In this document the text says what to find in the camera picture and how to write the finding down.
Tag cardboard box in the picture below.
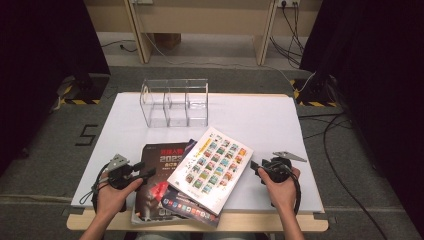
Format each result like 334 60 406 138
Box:
153 33 183 50

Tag hazard striped stand base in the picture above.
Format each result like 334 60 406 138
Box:
58 74 111 106
289 78 338 108

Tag black curtain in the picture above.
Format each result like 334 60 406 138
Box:
299 0 424 228
0 0 111 174

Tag black floor cable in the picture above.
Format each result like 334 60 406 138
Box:
100 39 138 54

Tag beige wooden desk frame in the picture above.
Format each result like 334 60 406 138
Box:
83 0 324 67

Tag bundle of black cables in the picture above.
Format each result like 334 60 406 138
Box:
269 3 306 69

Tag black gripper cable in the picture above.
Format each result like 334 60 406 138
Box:
271 168 303 216
90 162 113 214

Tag white book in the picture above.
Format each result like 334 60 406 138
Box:
166 125 254 217

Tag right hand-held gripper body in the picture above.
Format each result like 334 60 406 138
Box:
265 150 308 184

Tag purple cover magazine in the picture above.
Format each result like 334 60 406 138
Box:
160 138 222 229

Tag wooden table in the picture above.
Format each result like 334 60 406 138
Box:
65 92 329 233

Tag long black floor cables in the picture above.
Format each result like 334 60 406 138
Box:
297 112 389 240

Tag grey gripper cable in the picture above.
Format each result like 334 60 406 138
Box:
79 179 103 205

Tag person's left hand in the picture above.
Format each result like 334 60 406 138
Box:
95 171 144 218

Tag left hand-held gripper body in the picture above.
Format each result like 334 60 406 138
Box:
106 153 137 191

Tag black and red magazine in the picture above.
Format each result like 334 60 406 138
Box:
130 142 191 226

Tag clear acrylic book rack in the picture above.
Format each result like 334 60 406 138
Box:
139 78 210 129

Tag person's right hand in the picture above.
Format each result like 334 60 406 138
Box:
257 167 301 212

